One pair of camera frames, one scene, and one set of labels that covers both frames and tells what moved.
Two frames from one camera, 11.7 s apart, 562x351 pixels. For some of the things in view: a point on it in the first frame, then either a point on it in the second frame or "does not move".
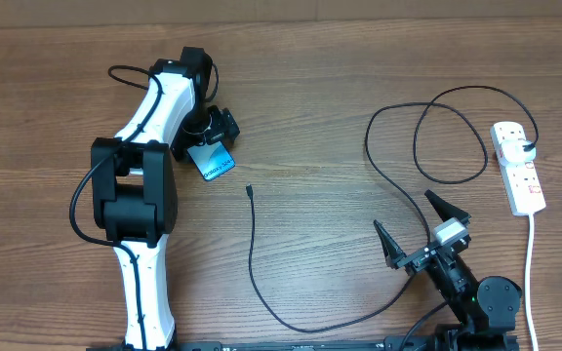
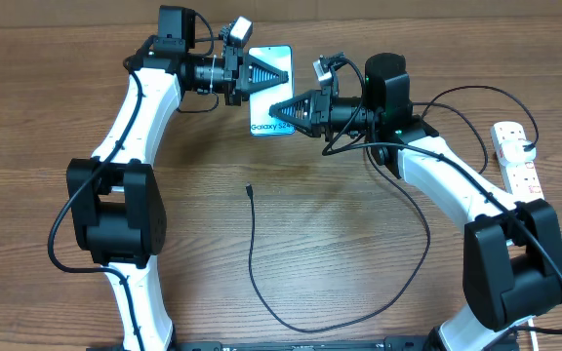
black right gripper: (394, 254) -> (316, 120)
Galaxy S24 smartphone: (211, 159) -> (261, 101)
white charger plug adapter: (512, 151) does not move
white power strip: (521, 182) does not move
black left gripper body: (206, 124) -> (231, 69)
